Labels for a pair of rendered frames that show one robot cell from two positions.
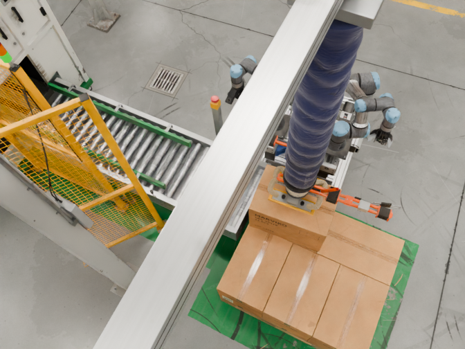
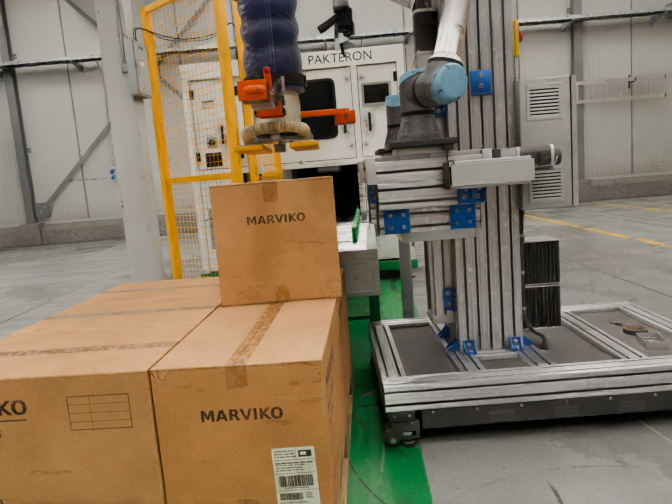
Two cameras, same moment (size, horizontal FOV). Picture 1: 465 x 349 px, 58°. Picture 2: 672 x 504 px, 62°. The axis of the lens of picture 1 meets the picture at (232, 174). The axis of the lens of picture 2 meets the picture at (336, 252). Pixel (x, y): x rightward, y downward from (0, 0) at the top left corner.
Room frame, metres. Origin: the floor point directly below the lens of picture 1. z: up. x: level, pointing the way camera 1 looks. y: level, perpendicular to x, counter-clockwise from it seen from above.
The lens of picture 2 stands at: (0.35, -2.39, 0.95)
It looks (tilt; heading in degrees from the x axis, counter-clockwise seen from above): 8 degrees down; 62
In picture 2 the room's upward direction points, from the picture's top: 5 degrees counter-clockwise
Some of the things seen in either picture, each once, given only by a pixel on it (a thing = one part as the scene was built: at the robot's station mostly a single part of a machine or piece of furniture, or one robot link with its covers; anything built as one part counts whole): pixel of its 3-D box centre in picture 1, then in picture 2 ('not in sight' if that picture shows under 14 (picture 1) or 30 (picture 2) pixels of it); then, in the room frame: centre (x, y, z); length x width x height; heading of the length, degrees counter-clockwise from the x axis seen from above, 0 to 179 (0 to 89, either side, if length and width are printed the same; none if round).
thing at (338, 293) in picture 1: (308, 270); (195, 365); (0.76, -0.54, 0.34); 1.20 x 1.00 x 0.40; 58
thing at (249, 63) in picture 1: (248, 66); not in sight; (1.76, -0.18, 1.79); 0.11 x 0.11 x 0.08; 43
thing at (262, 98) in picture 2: (383, 213); (254, 92); (0.90, -0.98, 1.18); 0.08 x 0.07 x 0.05; 62
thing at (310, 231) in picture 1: (293, 208); (283, 233); (1.17, -0.45, 0.74); 0.60 x 0.40 x 0.40; 62
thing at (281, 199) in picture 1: (292, 200); (254, 146); (1.11, -0.41, 1.08); 0.34 x 0.10 x 0.05; 62
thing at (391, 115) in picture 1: (391, 117); not in sight; (1.25, -0.94, 1.82); 0.09 x 0.08 x 0.11; 177
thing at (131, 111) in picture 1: (156, 124); (371, 240); (2.26, 0.67, 0.50); 2.31 x 0.05 x 0.19; 58
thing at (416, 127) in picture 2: (336, 139); (418, 126); (1.56, -0.82, 1.09); 0.15 x 0.15 x 0.10
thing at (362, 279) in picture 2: (252, 202); (301, 283); (1.37, -0.15, 0.48); 0.70 x 0.03 x 0.15; 148
